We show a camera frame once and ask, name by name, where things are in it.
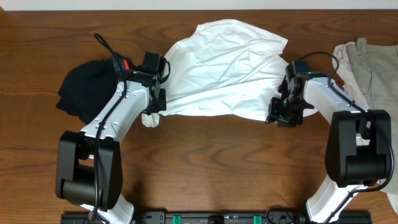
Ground white t-shirt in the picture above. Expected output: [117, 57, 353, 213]
[141, 19, 318, 128]

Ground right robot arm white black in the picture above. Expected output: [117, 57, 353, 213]
[266, 71, 395, 223]

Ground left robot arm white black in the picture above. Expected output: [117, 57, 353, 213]
[55, 70, 168, 223]

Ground black folded garment red trim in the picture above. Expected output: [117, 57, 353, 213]
[56, 57, 120, 124]

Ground grey beige garment pile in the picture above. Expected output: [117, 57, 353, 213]
[331, 37, 398, 215]

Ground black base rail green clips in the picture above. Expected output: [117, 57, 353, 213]
[60, 208, 373, 224]

